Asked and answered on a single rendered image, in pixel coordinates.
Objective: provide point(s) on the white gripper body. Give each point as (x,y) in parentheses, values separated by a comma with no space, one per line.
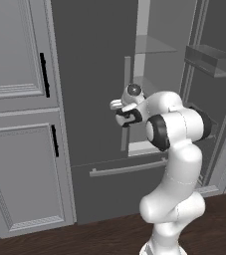
(124,107)

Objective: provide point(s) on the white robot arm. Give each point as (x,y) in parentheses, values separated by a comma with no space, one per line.
(180,172)

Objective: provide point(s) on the dark grey fridge door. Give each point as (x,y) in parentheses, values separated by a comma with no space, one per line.
(91,83)

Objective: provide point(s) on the glass fridge shelf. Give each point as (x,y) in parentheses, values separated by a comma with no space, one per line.
(152,45)

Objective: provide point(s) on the grey fridge interior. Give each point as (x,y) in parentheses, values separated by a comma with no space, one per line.
(164,20)

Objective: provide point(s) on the open grey fridge door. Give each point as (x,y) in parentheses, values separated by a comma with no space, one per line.
(224,36)

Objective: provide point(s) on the dark grey freezer drawer front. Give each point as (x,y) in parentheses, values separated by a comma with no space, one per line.
(111,196)

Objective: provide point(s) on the tall grey cupboard door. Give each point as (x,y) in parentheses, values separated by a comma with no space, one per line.
(21,172)

